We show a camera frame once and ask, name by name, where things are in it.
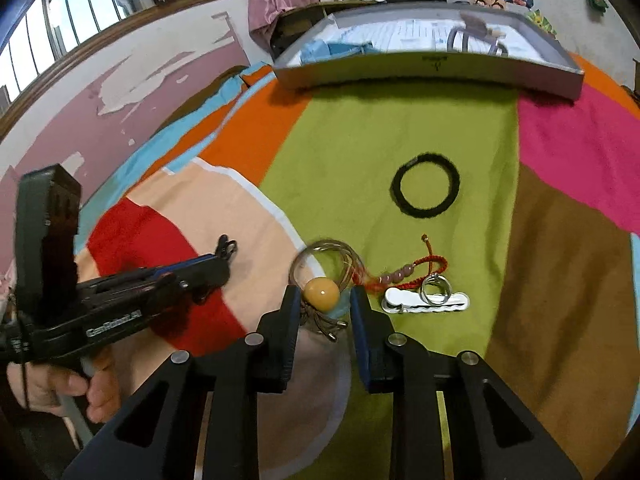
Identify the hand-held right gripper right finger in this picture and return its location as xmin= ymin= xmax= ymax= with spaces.
xmin=350 ymin=286 xmax=583 ymax=480

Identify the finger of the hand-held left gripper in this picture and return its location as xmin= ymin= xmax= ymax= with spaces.
xmin=175 ymin=259 xmax=232 ymax=305
xmin=112 ymin=254 xmax=223 ymax=288

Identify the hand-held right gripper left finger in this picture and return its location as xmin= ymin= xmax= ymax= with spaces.
xmin=62 ymin=284 xmax=303 ymax=480

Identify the amber bead wire bracelet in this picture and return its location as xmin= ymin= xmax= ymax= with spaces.
xmin=289 ymin=240 xmax=368 ymax=343

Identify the small black hair clip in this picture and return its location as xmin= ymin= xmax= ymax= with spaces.
xmin=214 ymin=235 xmax=237 ymax=262

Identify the red string bead bracelet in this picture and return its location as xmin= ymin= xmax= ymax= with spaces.
xmin=357 ymin=234 xmax=451 ymax=293

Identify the black hair tie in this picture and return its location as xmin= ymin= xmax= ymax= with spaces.
xmin=391 ymin=152 xmax=461 ymax=219

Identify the grey cardboard box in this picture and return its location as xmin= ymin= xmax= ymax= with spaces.
xmin=271 ymin=1 xmax=586 ymax=102

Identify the person's left hand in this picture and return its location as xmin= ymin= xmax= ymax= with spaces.
xmin=7 ymin=350 xmax=122 ymax=423

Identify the white hair clip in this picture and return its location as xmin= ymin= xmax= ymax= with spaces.
xmin=381 ymin=287 xmax=471 ymax=315

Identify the multicolour patchwork blanket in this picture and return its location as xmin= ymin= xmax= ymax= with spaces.
xmin=0 ymin=55 xmax=640 ymax=480

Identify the window with metal bars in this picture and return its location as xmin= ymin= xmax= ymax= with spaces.
xmin=0 ymin=0 xmax=251 ymax=116

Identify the wooden desk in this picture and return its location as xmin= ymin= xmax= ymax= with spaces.
xmin=270 ymin=0 xmax=381 ymax=48

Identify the white printed paper sheet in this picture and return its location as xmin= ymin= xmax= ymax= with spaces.
xmin=332 ymin=18 xmax=468 ymax=55

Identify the silver ring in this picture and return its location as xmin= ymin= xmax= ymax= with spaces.
xmin=420 ymin=274 xmax=453 ymax=307

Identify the grey looped cable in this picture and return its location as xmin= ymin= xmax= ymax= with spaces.
xmin=446 ymin=11 xmax=509 ymax=57

